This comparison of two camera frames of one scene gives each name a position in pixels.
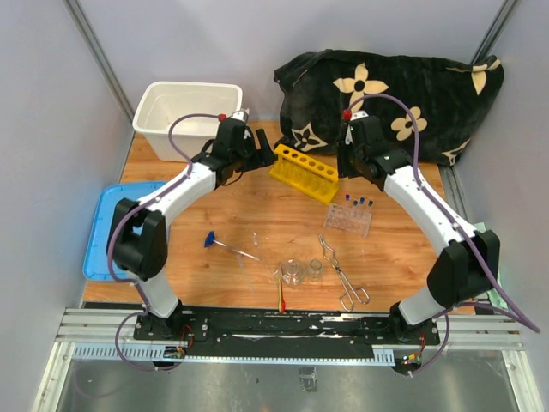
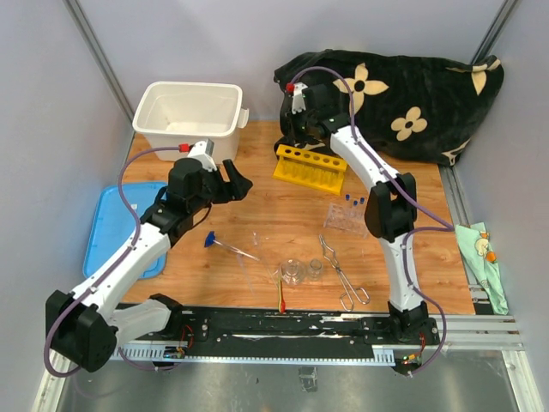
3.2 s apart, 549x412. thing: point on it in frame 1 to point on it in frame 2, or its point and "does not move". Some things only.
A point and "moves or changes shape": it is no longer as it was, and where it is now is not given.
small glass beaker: x=315 y=270 does not move
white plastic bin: x=159 y=101 does not move
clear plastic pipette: x=242 y=264 does not move
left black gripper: x=262 y=156 to x=233 y=190
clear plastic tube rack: x=348 y=218 does not move
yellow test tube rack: x=313 y=176 moves or changes shape
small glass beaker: x=292 y=271 does not move
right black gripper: x=344 y=169 to x=292 y=134
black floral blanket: x=452 y=97 does not move
